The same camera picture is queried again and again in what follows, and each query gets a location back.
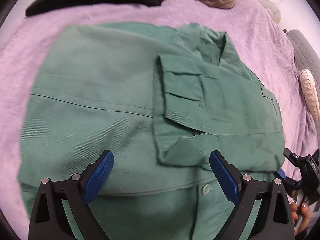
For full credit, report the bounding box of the green button shirt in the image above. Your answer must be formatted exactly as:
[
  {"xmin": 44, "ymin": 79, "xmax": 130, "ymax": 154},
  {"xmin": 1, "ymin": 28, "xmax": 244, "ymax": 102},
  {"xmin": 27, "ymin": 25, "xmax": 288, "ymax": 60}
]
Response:
[{"xmin": 16, "ymin": 22, "xmax": 287, "ymax": 240}]

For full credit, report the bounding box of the person's right hand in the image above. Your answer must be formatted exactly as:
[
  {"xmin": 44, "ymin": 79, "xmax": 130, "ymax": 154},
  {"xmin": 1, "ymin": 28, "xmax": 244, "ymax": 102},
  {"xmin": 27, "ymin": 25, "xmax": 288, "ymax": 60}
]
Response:
[{"xmin": 290, "ymin": 199, "xmax": 312, "ymax": 233}]

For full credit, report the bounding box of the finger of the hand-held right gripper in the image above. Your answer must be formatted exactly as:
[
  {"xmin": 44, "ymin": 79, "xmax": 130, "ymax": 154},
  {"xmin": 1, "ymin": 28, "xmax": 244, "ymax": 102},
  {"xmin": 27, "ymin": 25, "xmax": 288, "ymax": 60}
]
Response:
[
  {"xmin": 283, "ymin": 148, "xmax": 302, "ymax": 167},
  {"xmin": 276, "ymin": 169, "xmax": 303, "ymax": 198}
]

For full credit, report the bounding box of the white round plush cushion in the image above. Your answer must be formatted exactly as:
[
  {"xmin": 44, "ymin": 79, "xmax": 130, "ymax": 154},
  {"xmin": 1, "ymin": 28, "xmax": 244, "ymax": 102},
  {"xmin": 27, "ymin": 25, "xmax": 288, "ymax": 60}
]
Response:
[{"xmin": 257, "ymin": 0, "xmax": 282, "ymax": 23}]

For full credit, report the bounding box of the purple fleece blanket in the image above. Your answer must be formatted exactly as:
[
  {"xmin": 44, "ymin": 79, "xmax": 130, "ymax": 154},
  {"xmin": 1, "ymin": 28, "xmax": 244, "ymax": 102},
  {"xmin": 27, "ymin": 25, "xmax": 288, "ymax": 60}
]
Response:
[{"xmin": 0, "ymin": 0, "xmax": 318, "ymax": 240}]

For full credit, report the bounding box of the cream knitted pillow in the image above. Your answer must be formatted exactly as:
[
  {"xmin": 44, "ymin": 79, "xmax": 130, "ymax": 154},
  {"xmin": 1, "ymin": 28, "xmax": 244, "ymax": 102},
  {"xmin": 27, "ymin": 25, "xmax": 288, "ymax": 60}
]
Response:
[{"xmin": 299, "ymin": 69, "xmax": 320, "ymax": 120}]

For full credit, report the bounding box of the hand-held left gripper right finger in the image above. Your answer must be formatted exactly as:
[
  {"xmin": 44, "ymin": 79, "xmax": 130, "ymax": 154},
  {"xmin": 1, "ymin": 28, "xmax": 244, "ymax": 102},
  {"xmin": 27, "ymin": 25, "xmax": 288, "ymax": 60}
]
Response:
[{"xmin": 209, "ymin": 150, "xmax": 295, "ymax": 240}]

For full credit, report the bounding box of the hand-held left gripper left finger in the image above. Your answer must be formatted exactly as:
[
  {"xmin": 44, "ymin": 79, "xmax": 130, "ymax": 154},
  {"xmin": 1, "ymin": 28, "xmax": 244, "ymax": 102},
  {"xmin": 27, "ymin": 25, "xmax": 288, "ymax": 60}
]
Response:
[{"xmin": 28, "ymin": 150, "xmax": 115, "ymax": 240}]

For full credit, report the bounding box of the grey quilted cushion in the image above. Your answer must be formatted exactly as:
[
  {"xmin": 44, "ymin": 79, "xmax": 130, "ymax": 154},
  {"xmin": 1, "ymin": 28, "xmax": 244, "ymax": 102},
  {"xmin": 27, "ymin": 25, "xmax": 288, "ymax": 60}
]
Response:
[{"xmin": 284, "ymin": 29, "xmax": 320, "ymax": 93}]

